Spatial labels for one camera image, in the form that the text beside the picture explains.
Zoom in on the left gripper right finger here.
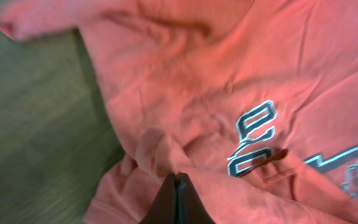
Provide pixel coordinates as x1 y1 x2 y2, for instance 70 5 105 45
177 173 215 224

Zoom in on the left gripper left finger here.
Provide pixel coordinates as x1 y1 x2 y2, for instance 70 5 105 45
140 174 177 224

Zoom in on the red printed t-shirt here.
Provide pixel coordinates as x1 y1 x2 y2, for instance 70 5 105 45
0 0 358 223

